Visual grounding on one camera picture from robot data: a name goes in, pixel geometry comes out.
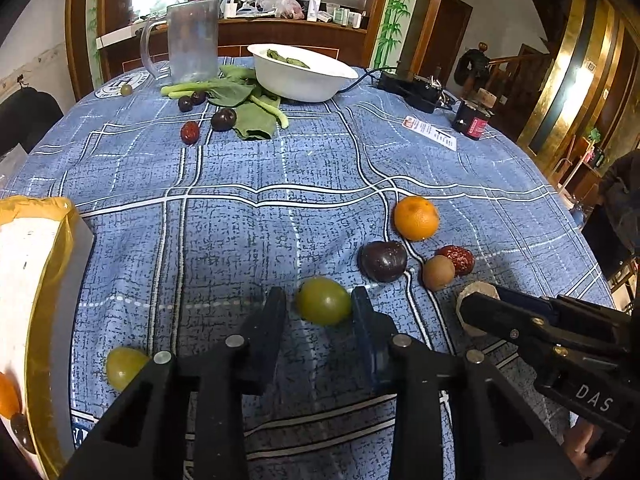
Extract black chair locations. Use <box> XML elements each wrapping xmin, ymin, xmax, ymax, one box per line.
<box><xmin>0</xmin><ymin>87</ymin><xmax>64</xmax><ymax>159</ymax></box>

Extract round tan slice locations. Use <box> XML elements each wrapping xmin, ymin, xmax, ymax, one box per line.
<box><xmin>455</xmin><ymin>282</ymin><xmax>501</xmax><ymax>337</ymax></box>

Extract black power strip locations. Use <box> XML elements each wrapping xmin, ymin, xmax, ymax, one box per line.
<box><xmin>377</xmin><ymin>70</ymin><xmax>454</xmax><ymax>114</ymax></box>

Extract pale dimpled orange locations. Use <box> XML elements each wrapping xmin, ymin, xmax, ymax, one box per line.
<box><xmin>393</xmin><ymin>195</ymin><xmax>441</xmax><ymax>241</ymax></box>

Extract clear plastic mug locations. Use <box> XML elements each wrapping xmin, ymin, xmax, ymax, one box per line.
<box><xmin>139</xmin><ymin>0</ymin><xmax>221</xmax><ymax>86</ymax></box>

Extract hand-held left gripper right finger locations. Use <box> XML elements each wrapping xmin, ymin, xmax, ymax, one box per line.
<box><xmin>350</xmin><ymin>286</ymin><xmax>581</xmax><ymax>480</ymax></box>

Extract clear plastic bag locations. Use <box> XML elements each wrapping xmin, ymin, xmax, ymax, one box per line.
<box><xmin>0</xmin><ymin>144</ymin><xmax>29</xmax><ymax>177</ymax></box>

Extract large green grape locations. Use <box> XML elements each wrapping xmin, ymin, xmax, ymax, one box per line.
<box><xmin>296</xmin><ymin>277</ymin><xmax>353</xmax><ymax>326</ymax></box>

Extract small green grape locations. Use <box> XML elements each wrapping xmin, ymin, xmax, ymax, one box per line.
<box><xmin>105</xmin><ymin>346</ymin><xmax>151</xmax><ymax>392</ymax></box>

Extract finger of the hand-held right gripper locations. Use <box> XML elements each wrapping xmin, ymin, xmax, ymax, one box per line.
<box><xmin>492</xmin><ymin>284</ymin><xmax>624</xmax><ymax>332</ymax></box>
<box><xmin>458</xmin><ymin>291</ymin><xmax>567</xmax><ymax>362</ymax></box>

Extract white box with yellow liner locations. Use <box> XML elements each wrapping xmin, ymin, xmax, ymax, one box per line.
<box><xmin>0</xmin><ymin>195</ymin><xmax>96</xmax><ymax>480</ymax></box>

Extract white plastic shopping bag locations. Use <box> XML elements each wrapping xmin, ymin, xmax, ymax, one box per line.
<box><xmin>239</xmin><ymin>0</ymin><xmax>305</xmax><ymax>20</ymax></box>

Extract small dark plum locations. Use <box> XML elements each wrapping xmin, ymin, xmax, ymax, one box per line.
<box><xmin>210</xmin><ymin>108</ymin><xmax>238</xmax><ymax>132</ymax></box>

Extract black box with red label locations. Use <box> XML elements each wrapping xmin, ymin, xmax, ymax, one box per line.
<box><xmin>451</xmin><ymin>99</ymin><xmax>494</xmax><ymax>140</ymax></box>

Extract person's right hand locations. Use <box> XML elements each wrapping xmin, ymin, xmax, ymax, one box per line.
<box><xmin>562</xmin><ymin>417</ymin><xmax>631</xmax><ymax>464</ymax></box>

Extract wooden door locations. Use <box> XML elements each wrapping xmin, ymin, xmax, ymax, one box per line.
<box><xmin>424</xmin><ymin>0</ymin><xmax>474</xmax><ymax>94</ymax></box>

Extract white bowl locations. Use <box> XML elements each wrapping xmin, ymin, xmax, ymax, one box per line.
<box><xmin>247</xmin><ymin>43</ymin><xmax>360</xmax><ymax>104</ymax></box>

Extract bamboo painted panel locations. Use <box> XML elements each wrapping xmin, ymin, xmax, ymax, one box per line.
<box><xmin>374</xmin><ymin>0</ymin><xmax>417</xmax><ymax>69</ymax></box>
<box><xmin>84</xmin><ymin>0</ymin><xmax>102</xmax><ymax>87</ymax></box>

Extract green leaf in bowl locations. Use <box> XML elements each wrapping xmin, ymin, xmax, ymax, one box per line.
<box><xmin>266</xmin><ymin>48</ymin><xmax>311</xmax><ymax>70</ymax></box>

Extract gold door frame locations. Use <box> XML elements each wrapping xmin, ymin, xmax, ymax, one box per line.
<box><xmin>517</xmin><ymin>0</ymin><xmax>627</xmax><ymax>172</ymax></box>

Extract wooden stair railing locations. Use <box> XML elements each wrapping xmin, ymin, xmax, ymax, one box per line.
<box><xmin>487</xmin><ymin>44</ymin><xmax>552</xmax><ymax>112</ymax></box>

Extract white card with red label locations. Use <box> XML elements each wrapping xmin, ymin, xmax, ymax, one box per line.
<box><xmin>403</xmin><ymin>115</ymin><xmax>459</xmax><ymax>151</ymax></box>

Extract dark purple plum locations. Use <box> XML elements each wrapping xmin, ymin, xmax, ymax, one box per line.
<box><xmin>10</xmin><ymin>412</ymin><xmax>36</xmax><ymax>454</ymax></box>
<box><xmin>357</xmin><ymin>240</ymin><xmax>409</xmax><ymax>284</ymax></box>

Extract wooden display cabinet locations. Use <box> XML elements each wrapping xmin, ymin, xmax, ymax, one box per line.
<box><xmin>65</xmin><ymin>0</ymin><xmax>452</xmax><ymax>88</ymax></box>

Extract green bok choy leaves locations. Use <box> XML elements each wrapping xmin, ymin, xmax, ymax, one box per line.
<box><xmin>160</xmin><ymin>64</ymin><xmax>291</xmax><ymax>141</ymax></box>

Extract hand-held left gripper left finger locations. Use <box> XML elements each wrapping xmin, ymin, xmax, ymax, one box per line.
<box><xmin>60</xmin><ymin>287</ymin><xmax>288</xmax><ymax>480</ymax></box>

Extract large red date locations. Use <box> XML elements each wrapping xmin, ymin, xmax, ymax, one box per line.
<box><xmin>434</xmin><ymin>245</ymin><xmax>474</xmax><ymax>277</ymax></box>

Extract brown longan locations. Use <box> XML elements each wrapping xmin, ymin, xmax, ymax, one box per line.
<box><xmin>422</xmin><ymin>255</ymin><xmax>456</xmax><ymax>292</ymax></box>

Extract black power cable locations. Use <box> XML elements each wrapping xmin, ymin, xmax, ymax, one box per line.
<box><xmin>334</xmin><ymin>67</ymin><xmax>402</xmax><ymax>94</ymax></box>

